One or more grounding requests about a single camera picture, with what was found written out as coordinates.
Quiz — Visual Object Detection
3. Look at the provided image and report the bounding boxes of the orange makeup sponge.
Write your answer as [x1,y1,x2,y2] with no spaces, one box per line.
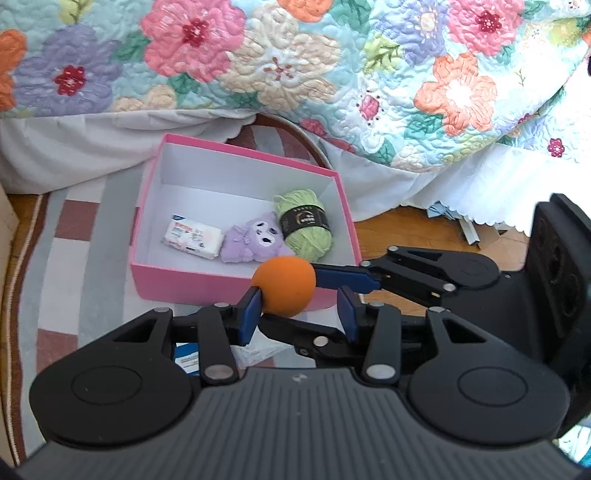
[252,256,317,317]

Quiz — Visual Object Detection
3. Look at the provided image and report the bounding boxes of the paper scraps under bed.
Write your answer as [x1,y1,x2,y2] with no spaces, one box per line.
[427,202,529,250]

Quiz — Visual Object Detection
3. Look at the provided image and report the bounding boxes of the striped checkered rug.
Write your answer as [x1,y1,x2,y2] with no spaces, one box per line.
[0,112,334,467]

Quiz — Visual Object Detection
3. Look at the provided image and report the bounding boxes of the purple plush toy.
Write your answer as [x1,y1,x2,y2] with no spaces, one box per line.
[219,212,296,263]

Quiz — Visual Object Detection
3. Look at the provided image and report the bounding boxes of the clear plastic floss box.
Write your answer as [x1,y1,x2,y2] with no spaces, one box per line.
[231,329,290,370]

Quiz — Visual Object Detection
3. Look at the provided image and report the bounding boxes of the white tissue pack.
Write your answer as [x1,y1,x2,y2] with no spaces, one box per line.
[162,215,224,260]

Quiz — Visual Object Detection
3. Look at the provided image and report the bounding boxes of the pink cardboard box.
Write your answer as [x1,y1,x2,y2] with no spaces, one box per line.
[129,134,361,306]

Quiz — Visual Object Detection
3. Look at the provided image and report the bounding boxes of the green yarn ball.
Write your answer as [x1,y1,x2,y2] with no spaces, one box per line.
[273,189,332,263]

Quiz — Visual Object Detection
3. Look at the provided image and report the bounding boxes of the beige wooden cabinet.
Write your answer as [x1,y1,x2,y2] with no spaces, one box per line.
[0,185,19,285]

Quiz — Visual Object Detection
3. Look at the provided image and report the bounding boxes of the floral quilt bedspread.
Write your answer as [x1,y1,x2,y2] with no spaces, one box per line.
[1,1,590,170]

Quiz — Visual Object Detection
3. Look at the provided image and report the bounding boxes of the blue wet wipes pack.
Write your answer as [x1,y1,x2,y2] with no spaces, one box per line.
[174,343,199,376]

